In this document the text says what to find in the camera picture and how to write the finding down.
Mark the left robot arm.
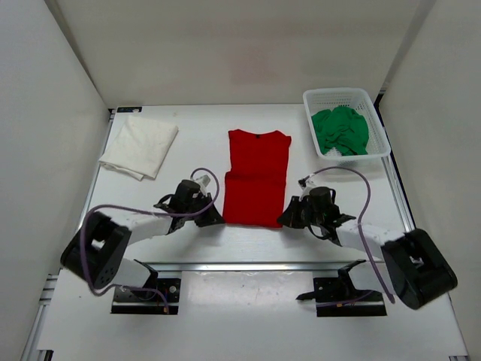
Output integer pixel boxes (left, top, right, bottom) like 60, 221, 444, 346
60, 174, 224, 301

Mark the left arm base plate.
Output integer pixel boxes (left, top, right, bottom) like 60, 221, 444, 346
110, 272, 181, 316

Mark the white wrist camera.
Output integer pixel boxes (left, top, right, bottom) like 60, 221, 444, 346
193, 174, 210, 193
298, 176, 317, 199

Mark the aluminium frame rail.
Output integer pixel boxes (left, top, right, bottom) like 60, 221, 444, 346
148, 261, 351, 272

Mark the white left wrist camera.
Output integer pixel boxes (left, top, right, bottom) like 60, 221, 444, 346
193, 174, 210, 193

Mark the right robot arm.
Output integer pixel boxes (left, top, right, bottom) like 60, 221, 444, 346
277, 187, 458, 310

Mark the white plastic basket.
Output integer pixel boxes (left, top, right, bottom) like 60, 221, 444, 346
303, 87, 391, 163

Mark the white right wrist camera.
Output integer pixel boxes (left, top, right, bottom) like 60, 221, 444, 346
298, 176, 317, 199

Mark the green t shirt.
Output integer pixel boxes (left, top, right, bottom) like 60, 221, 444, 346
311, 106, 369, 156

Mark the red t shirt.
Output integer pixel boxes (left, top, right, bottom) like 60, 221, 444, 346
222, 129, 292, 229

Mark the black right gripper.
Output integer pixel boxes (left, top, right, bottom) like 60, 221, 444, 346
277, 197, 324, 231

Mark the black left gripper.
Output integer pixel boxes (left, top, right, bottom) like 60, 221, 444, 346
184, 193, 225, 228

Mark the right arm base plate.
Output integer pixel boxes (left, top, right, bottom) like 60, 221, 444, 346
296, 278, 387, 317

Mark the white t shirt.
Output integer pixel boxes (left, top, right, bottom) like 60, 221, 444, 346
99, 116, 179, 181

